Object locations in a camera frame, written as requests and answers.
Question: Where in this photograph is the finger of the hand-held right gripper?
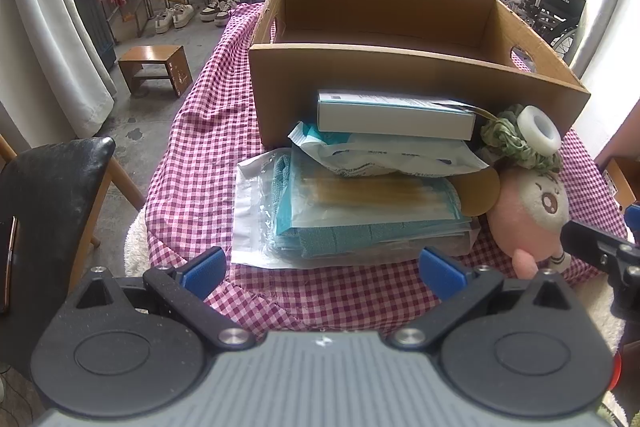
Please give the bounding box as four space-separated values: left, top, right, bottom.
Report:
561 219 626 276

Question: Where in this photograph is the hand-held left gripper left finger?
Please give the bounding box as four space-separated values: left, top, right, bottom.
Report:
75 247 257 352

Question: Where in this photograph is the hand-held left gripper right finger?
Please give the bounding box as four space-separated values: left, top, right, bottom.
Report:
389 247 576 351

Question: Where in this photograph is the teal white printed carton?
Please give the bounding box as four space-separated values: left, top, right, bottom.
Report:
316 89 488 142

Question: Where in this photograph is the green scrunchie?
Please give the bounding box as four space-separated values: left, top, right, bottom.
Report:
480 104 563 170

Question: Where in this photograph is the blue white wipes pack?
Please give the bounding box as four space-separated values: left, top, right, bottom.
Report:
288 121 493 178

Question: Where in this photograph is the pink checked tablecloth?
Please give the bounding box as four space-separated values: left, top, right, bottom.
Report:
142 2 631 343

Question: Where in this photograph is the small wooden stool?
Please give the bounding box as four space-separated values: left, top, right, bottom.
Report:
118 45 193 98

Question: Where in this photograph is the brown cardboard box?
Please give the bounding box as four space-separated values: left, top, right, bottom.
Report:
248 0 592 148

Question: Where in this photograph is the dark grey cabinet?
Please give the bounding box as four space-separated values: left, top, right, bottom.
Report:
70 0 118 72

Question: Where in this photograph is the teal cloth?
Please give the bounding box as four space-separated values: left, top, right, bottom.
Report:
231 150 426 269

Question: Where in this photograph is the white fleece blanket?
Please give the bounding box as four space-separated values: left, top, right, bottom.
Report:
122 209 151 278

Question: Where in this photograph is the black seat wooden chair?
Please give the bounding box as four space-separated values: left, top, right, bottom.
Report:
0 137 146 358

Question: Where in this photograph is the white curtain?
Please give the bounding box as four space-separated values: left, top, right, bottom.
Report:
0 0 118 140

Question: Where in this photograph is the white tape roll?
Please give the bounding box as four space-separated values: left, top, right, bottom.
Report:
517 106 563 154

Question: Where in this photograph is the pink plush toy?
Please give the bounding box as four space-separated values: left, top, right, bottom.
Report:
486 167 573 280

